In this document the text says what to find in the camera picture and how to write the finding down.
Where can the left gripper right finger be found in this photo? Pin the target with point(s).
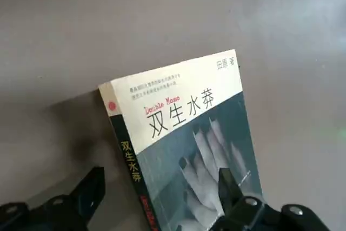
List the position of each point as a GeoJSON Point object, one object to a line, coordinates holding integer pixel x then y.
{"type": "Point", "coordinates": [243, 214]}

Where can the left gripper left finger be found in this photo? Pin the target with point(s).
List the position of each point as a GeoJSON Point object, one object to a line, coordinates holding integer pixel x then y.
{"type": "Point", "coordinates": [81, 195]}

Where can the dark book with hand cover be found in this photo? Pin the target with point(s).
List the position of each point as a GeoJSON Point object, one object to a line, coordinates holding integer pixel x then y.
{"type": "Point", "coordinates": [189, 122]}

